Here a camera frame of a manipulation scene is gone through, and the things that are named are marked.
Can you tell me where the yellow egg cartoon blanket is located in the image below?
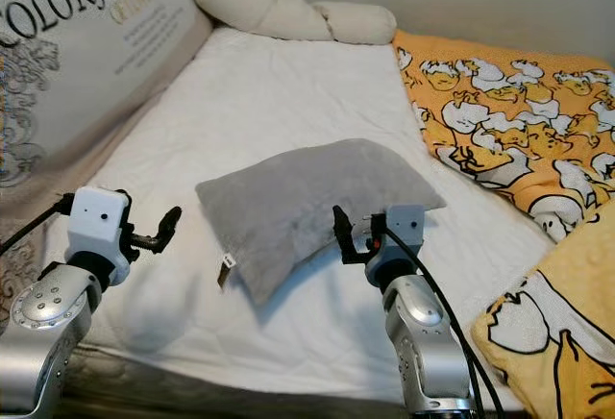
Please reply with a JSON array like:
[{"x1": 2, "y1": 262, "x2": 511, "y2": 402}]
[{"x1": 394, "y1": 32, "x2": 615, "y2": 419}]

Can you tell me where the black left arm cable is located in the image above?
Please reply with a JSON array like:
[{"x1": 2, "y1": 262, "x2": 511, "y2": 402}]
[{"x1": 0, "y1": 193, "x2": 78, "y2": 257}]

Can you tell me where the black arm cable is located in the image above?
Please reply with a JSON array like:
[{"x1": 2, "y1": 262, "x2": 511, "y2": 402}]
[
  {"x1": 380, "y1": 227, "x2": 507, "y2": 419},
  {"x1": 0, "y1": 193, "x2": 78, "y2": 257}
]

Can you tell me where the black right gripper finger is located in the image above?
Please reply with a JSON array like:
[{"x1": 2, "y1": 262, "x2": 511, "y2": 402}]
[{"x1": 332, "y1": 206, "x2": 367, "y2": 265}]

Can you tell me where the cream plush bolster cushion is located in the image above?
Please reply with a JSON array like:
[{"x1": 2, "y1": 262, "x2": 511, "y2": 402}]
[
  {"x1": 192, "y1": 0, "x2": 332, "y2": 43},
  {"x1": 312, "y1": 2, "x2": 398, "y2": 46}
]

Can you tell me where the grey plush pillow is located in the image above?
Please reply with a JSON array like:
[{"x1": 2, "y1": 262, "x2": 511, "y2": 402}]
[{"x1": 195, "y1": 138, "x2": 448, "y2": 307}]

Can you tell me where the white quilted mattress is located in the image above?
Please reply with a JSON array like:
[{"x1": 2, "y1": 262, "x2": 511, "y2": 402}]
[{"x1": 48, "y1": 27, "x2": 554, "y2": 410}]

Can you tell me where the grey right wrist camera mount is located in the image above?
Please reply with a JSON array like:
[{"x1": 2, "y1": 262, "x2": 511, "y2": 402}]
[{"x1": 384, "y1": 206, "x2": 430, "y2": 261}]

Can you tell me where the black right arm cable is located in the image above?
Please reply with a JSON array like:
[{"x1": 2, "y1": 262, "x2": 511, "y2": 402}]
[{"x1": 380, "y1": 227, "x2": 507, "y2": 419}]

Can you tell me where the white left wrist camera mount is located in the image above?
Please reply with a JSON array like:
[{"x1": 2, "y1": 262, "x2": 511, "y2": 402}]
[{"x1": 67, "y1": 186, "x2": 132, "y2": 259}]

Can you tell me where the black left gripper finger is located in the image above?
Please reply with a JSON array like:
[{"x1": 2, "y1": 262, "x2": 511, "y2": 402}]
[{"x1": 154, "y1": 207, "x2": 184, "y2": 250}]

